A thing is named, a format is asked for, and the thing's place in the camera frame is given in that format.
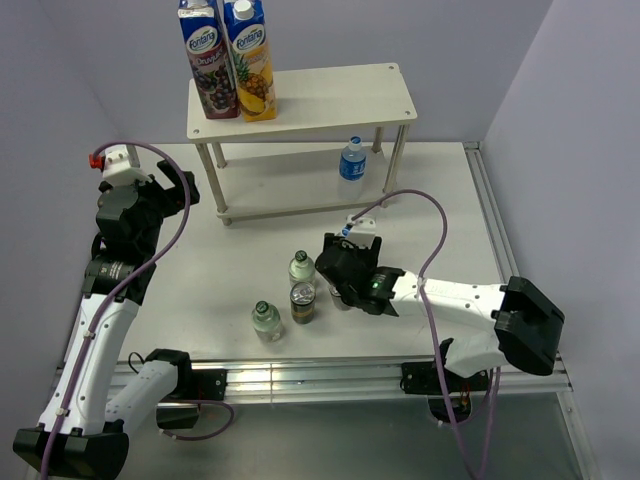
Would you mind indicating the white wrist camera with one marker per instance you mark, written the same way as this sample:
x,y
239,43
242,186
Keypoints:
x,y
363,231
119,165

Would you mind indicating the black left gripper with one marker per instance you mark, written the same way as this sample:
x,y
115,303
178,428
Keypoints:
x,y
172,196

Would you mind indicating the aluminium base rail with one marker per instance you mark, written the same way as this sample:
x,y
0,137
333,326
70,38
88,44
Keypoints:
x,y
335,380

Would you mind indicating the pineapple juice carton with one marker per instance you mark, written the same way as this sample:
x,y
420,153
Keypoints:
x,y
245,24

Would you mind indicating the grape juice carton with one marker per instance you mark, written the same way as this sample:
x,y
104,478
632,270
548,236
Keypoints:
x,y
208,58

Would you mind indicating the Chang soda bottle rear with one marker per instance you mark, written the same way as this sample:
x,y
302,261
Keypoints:
x,y
301,269

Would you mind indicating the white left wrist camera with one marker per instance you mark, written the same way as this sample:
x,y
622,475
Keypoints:
x,y
119,165

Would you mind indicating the chang soda bottle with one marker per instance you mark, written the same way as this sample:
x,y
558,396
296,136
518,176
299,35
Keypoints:
x,y
301,269
267,322

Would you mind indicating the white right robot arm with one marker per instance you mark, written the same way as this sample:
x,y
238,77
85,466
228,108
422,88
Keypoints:
x,y
512,324

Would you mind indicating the dark can right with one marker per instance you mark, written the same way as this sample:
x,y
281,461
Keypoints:
x,y
337,299

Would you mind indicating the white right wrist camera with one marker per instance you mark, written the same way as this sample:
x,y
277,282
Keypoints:
x,y
363,231

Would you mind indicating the dark can left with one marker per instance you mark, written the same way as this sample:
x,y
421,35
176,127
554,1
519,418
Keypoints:
x,y
302,302

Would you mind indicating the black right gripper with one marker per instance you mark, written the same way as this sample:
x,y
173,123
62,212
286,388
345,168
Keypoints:
x,y
372,255

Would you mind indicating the Chang soda bottle front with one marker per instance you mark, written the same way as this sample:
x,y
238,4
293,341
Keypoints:
x,y
267,322

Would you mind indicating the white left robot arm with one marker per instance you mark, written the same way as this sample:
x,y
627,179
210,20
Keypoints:
x,y
85,433

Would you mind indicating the beige two-tier shelf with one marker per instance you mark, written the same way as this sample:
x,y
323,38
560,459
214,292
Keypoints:
x,y
263,169

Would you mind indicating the dark can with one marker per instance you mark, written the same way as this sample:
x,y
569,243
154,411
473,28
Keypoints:
x,y
302,302
337,299

